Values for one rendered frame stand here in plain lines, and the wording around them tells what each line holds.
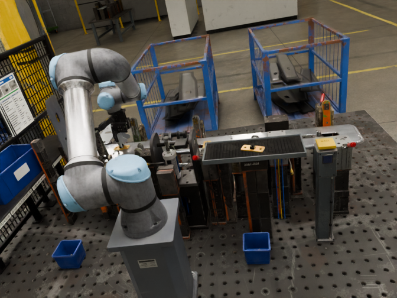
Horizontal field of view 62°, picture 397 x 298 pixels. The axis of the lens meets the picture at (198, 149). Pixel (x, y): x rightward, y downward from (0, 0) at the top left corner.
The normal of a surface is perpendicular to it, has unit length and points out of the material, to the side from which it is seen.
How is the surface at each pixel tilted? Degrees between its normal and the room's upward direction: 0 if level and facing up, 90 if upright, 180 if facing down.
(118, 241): 0
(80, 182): 41
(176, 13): 90
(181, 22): 90
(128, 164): 7
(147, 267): 90
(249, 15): 90
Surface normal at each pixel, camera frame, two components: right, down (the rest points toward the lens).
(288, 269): -0.17, -0.85
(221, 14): -0.02, 0.50
